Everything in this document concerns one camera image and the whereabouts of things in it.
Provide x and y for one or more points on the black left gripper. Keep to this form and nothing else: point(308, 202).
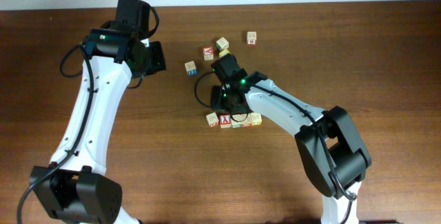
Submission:
point(160, 64)

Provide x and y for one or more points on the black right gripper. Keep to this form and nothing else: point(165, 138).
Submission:
point(216, 104)

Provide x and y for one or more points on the wooden block red letter Y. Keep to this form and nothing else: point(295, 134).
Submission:
point(225, 121)

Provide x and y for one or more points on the wooden block red bottom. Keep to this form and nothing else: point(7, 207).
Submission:
point(212, 119)

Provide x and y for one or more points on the wooden block green letter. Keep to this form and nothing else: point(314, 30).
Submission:
point(236, 120)

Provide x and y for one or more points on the wooden block red side engraved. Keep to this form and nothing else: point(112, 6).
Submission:
point(247, 121)

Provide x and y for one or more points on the wooden block yellow side engraved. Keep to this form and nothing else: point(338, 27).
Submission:
point(256, 118)

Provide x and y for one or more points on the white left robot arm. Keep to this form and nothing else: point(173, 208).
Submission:
point(73, 187)

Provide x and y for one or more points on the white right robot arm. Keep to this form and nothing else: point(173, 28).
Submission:
point(333, 154)

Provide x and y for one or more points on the plain wooden block upper left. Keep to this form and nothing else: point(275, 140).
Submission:
point(191, 68)

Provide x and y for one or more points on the wooden block yellow face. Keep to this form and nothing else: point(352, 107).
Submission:
point(223, 53)

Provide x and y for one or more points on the wooden block red letter A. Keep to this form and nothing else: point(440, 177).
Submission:
point(208, 53)

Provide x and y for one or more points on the wooden block green side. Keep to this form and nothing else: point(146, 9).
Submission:
point(222, 44)

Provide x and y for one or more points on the wooden block red number far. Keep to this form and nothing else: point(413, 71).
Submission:
point(251, 38)

